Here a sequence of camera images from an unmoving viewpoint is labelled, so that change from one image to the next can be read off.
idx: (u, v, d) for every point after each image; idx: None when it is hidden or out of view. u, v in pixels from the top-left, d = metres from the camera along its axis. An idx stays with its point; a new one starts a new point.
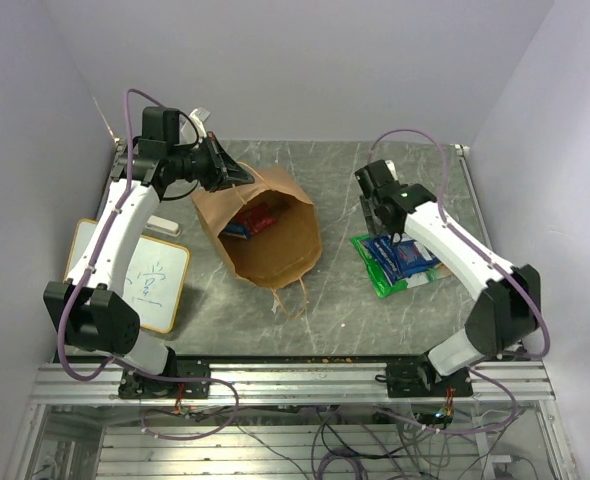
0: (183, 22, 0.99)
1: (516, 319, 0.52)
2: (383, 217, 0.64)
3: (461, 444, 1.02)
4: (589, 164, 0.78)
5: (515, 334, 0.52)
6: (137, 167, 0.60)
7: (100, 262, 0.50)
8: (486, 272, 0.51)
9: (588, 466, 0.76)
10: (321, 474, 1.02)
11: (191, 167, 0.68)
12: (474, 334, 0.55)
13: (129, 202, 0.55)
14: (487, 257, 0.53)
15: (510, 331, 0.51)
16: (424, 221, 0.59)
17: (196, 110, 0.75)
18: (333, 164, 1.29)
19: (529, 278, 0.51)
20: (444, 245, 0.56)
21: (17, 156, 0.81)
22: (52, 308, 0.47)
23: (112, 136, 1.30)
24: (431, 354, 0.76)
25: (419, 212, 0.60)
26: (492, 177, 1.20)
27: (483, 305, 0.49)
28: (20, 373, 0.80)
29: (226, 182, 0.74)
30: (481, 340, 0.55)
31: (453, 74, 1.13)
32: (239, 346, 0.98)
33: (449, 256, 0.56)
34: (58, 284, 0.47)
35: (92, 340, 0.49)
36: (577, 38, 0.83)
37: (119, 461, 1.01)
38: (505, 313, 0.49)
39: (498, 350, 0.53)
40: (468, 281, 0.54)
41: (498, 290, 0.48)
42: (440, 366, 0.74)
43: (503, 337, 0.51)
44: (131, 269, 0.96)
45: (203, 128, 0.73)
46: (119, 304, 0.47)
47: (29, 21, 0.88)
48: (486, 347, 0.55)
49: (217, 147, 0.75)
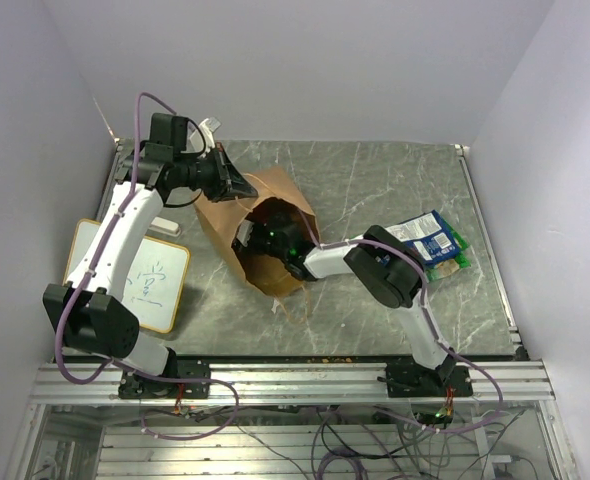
0: (183, 23, 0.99)
1: (393, 264, 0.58)
2: (295, 276, 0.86)
3: (460, 444, 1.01)
4: (588, 165, 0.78)
5: (406, 278, 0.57)
6: (140, 169, 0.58)
7: (100, 266, 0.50)
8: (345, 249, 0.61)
9: (589, 467, 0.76)
10: (321, 474, 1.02)
11: (196, 175, 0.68)
12: (390, 300, 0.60)
13: (132, 206, 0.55)
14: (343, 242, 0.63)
15: (393, 275, 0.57)
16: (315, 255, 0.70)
17: (208, 119, 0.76)
18: (333, 164, 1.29)
19: (374, 231, 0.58)
20: (323, 256, 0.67)
21: (19, 156, 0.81)
22: (51, 310, 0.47)
23: (112, 136, 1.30)
24: (415, 357, 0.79)
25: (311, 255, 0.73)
26: (492, 177, 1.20)
27: (356, 269, 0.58)
28: (20, 374, 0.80)
29: (229, 194, 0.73)
30: (389, 299, 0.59)
31: (454, 73, 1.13)
32: (239, 346, 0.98)
33: (337, 262, 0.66)
34: (58, 287, 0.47)
35: (91, 343, 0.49)
36: (577, 39, 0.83)
37: (119, 461, 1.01)
38: (367, 262, 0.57)
39: (404, 296, 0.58)
40: None
41: (356, 251, 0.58)
42: (427, 363, 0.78)
43: (391, 281, 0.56)
44: (131, 269, 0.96)
45: (212, 138, 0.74)
46: (117, 308, 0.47)
47: (30, 23, 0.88)
48: (397, 301, 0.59)
49: (224, 158, 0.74)
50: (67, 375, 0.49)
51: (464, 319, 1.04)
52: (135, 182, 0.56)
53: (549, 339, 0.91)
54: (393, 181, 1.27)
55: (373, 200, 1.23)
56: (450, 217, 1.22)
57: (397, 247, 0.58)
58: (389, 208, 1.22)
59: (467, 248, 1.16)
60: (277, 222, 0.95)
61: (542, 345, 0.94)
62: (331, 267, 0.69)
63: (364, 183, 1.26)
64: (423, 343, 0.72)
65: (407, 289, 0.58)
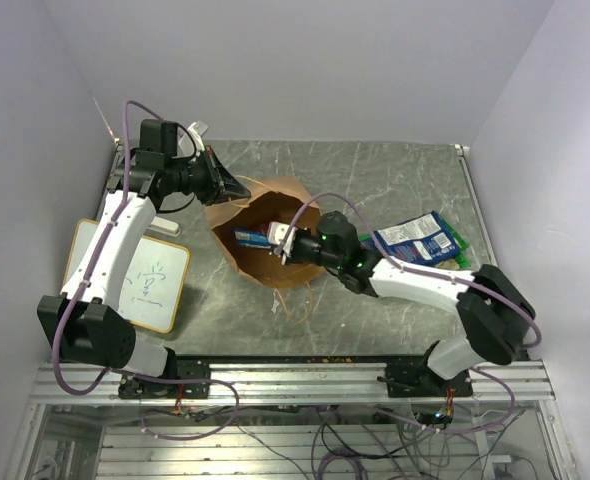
0: (183, 23, 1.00)
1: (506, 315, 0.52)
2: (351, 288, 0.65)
3: (461, 444, 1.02)
4: (588, 165, 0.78)
5: (516, 331, 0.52)
6: (133, 178, 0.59)
7: (95, 275, 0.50)
8: (453, 288, 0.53)
9: (589, 467, 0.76)
10: (321, 474, 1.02)
11: (189, 180, 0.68)
12: (489, 355, 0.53)
13: (125, 214, 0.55)
14: (447, 275, 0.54)
15: (508, 330, 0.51)
16: (384, 274, 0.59)
17: (195, 124, 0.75)
18: (333, 164, 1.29)
19: (490, 273, 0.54)
20: (409, 284, 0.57)
21: (19, 155, 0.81)
22: (47, 322, 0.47)
23: (112, 136, 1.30)
24: (431, 364, 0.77)
25: (377, 269, 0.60)
26: (492, 177, 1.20)
27: (467, 318, 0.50)
28: (19, 375, 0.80)
29: (221, 195, 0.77)
30: (493, 354, 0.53)
31: (454, 73, 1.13)
32: (239, 347, 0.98)
33: (431, 295, 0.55)
34: (53, 299, 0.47)
35: (88, 354, 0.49)
36: (577, 39, 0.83)
37: (119, 461, 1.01)
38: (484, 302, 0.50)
39: (513, 352, 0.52)
40: (445, 305, 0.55)
41: (470, 297, 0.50)
42: (439, 371, 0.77)
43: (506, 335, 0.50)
44: (130, 270, 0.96)
45: (201, 142, 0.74)
46: (113, 318, 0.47)
47: (30, 22, 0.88)
48: (500, 358, 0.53)
49: (214, 160, 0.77)
50: (65, 386, 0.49)
51: None
52: (127, 190, 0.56)
53: (549, 339, 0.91)
54: (393, 181, 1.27)
55: (373, 200, 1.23)
56: (449, 217, 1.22)
57: (512, 297, 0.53)
58: (389, 208, 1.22)
59: (467, 248, 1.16)
60: (321, 219, 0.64)
61: (542, 345, 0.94)
62: (406, 294, 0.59)
63: (364, 183, 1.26)
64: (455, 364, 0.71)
65: (516, 344, 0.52)
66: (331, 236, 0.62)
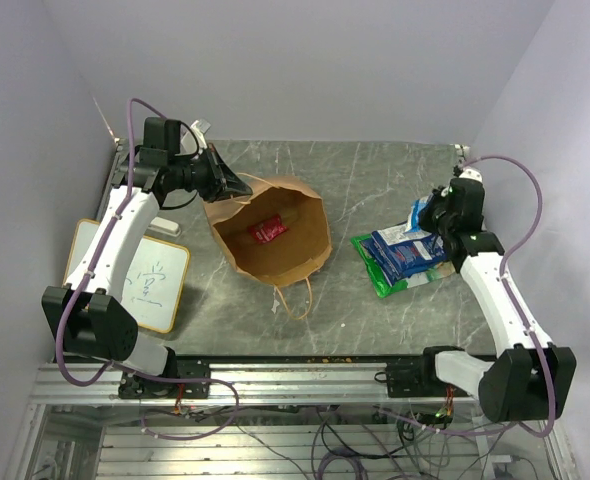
0: (182, 24, 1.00)
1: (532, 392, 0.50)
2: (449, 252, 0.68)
3: (461, 444, 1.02)
4: (589, 164, 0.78)
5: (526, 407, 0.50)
6: (136, 174, 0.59)
7: (100, 267, 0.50)
8: (520, 336, 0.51)
9: (588, 467, 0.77)
10: (321, 474, 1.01)
11: (191, 178, 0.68)
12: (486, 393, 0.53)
13: (129, 209, 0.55)
14: (529, 325, 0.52)
15: (521, 403, 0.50)
16: (480, 268, 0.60)
17: (197, 122, 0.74)
18: (333, 164, 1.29)
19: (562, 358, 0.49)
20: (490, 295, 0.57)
21: (19, 155, 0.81)
22: (50, 312, 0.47)
23: (112, 136, 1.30)
24: (439, 356, 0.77)
25: (479, 257, 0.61)
26: (492, 177, 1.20)
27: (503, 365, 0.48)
28: (19, 375, 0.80)
29: (225, 192, 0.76)
30: (489, 400, 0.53)
31: (453, 73, 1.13)
32: (239, 346, 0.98)
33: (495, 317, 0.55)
34: (58, 289, 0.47)
35: (91, 346, 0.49)
36: (577, 39, 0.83)
37: (119, 462, 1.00)
38: (523, 381, 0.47)
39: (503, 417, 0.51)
40: (498, 337, 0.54)
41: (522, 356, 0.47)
42: (441, 366, 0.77)
43: (512, 405, 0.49)
44: (131, 269, 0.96)
45: (204, 140, 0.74)
46: (117, 310, 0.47)
47: (29, 22, 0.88)
48: (491, 408, 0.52)
49: (217, 158, 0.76)
50: (67, 378, 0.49)
51: (464, 319, 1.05)
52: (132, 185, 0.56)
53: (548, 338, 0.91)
54: (393, 181, 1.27)
55: (373, 200, 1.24)
56: None
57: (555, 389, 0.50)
58: (388, 208, 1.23)
59: None
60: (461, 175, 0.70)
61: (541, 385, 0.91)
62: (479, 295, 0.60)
63: (364, 183, 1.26)
64: (454, 365, 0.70)
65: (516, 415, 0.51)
66: (458, 187, 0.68)
